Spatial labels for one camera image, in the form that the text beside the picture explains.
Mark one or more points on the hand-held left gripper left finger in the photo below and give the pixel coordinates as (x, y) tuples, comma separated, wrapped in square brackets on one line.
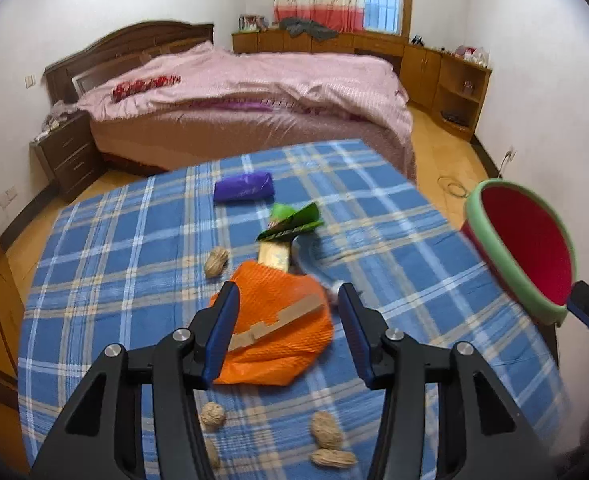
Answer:
[(219, 335)]

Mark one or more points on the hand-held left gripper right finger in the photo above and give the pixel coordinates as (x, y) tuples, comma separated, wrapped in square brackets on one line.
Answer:
[(357, 340)]

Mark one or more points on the brown cardboard strip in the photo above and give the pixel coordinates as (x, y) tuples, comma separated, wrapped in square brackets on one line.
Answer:
[(279, 322)]

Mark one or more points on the orange mesh bag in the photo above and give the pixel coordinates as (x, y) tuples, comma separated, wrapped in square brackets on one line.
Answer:
[(284, 350)]

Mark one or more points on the red bin with green rim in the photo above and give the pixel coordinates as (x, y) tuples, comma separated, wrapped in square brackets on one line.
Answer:
[(524, 250)]

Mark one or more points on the beige cardboard piece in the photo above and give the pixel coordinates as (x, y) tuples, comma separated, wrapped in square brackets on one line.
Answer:
[(274, 256)]

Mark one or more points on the green snack wrapper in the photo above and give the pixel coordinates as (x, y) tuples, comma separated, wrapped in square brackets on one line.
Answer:
[(294, 220)]

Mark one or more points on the purple plastic packet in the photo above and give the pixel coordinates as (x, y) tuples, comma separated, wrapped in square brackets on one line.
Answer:
[(244, 188)]

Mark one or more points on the peanut in shell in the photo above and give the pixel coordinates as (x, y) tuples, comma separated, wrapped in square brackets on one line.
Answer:
[(217, 262), (327, 430), (213, 454), (333, 458), (212, 416)]

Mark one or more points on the blue plaid tablecloth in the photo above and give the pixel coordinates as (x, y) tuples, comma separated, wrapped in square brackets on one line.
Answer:
[(124, 260)]

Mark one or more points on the white corner outlet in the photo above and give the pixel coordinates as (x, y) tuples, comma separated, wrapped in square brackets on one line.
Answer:
[(511, 153)]

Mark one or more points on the dark wooden nightstand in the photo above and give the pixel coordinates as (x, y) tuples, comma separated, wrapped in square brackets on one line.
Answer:
[(72, 155)]

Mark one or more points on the pink quilt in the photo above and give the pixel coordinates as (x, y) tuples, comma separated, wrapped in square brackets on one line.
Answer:
[(274, 85)]

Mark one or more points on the red floral pillow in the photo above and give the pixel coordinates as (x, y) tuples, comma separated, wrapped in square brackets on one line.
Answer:
[(144, 87)]

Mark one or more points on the clutter of cloths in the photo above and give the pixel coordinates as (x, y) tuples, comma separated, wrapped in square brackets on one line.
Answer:
[(54, 120)]

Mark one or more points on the small white pink containers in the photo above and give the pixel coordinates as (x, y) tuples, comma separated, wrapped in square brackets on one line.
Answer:
[(472, 55)]

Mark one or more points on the small black device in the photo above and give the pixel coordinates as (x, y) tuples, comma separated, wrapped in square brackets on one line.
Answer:
[(417, 40)]

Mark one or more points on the dark wooden bed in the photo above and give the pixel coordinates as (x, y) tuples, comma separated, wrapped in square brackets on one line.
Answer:
[(124, 42)]

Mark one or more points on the row of books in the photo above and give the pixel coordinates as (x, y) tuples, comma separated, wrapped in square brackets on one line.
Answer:
[(253, 23)]

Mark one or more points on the grey clothes pile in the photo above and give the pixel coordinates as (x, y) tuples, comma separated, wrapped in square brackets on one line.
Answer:
[(307, 29)]

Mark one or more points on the white wall outlet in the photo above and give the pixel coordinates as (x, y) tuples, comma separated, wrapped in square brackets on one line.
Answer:
[(8, 197)]

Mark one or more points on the white light switch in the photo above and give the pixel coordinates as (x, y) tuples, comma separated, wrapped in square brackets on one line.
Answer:
[(30, 80)]

